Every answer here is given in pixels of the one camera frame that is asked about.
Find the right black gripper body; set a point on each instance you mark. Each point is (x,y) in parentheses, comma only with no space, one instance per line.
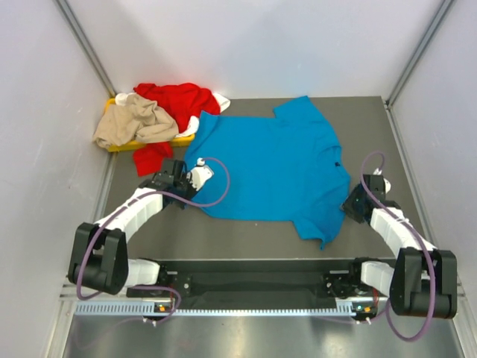
(351,206)

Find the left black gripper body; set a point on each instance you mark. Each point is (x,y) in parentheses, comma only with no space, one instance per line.
(185,189)

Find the blue t shirt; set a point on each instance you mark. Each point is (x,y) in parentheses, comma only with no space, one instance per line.
(287,168)

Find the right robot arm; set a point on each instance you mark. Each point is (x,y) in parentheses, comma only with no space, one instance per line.
(413,253)

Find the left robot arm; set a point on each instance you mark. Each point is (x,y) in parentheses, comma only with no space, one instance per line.
(99,262)

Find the yellow plastic bin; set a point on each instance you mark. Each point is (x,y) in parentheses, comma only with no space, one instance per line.
(134,145)

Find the beige t shirt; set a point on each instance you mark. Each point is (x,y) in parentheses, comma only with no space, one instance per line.
(134,118)

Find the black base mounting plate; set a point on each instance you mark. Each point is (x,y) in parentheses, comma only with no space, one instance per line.
(257,285)

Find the red t shirt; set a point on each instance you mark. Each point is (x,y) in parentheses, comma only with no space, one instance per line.
(181,102)

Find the white t shirt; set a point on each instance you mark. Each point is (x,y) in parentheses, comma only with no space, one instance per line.
(193,124)

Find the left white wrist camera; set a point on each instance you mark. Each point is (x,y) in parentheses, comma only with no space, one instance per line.
(199,174)

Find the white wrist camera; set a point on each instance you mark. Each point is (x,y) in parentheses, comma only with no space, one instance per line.
(387,183)
(199,174)

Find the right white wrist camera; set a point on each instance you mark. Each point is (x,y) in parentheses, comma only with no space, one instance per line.
(387,183)

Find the right corner aluminium post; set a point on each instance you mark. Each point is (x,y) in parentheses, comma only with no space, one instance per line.
(419,51)

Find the corner aluminium post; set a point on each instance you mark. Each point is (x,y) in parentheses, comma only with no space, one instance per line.
(88,50)
(419,51)

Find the aluminium frame rail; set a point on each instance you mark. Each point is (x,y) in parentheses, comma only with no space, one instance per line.
(389,282)

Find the left corner aluminium post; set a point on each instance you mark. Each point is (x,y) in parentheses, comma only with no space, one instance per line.
(88,50)

